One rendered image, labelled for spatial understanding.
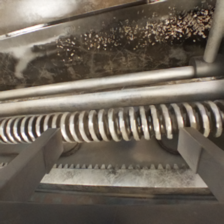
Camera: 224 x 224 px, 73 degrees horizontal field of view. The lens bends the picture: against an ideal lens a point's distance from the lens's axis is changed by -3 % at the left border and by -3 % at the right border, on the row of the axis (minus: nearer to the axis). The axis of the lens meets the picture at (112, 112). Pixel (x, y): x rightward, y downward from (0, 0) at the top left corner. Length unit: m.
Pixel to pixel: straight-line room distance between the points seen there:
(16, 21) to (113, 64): 0.71
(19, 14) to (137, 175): 0.97
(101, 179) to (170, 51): 0.38
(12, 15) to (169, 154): 1.00
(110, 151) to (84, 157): 0.04
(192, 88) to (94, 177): 0.17
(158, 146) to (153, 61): 0.29
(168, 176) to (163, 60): 0.35
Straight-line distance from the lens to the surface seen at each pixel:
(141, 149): 0.26
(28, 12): 1.02
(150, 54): 0.48
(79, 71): 0.52
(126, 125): 0.17
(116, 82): 0.27
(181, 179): 0.21
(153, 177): 0.21
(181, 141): 0.17
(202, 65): 0.27
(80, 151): 0.28
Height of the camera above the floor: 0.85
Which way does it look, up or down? 50 degrees down
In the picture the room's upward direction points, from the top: 168 degrees counter-clockwise
